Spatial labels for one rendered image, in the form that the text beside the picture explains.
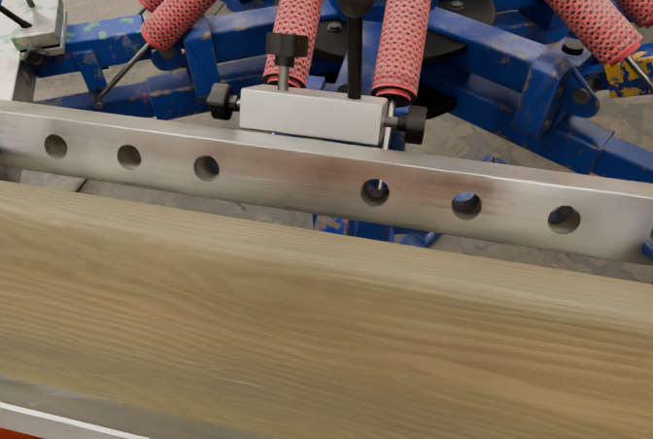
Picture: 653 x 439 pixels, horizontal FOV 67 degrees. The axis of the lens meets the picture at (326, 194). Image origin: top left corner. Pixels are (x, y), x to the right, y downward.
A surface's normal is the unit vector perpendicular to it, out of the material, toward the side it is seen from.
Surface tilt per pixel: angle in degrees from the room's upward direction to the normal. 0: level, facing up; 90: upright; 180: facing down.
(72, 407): 32
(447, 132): 0
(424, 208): 60
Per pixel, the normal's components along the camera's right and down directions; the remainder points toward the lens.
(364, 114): -0.19, 0.27
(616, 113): -0.02, -0.69
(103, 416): 0.10, -0.96
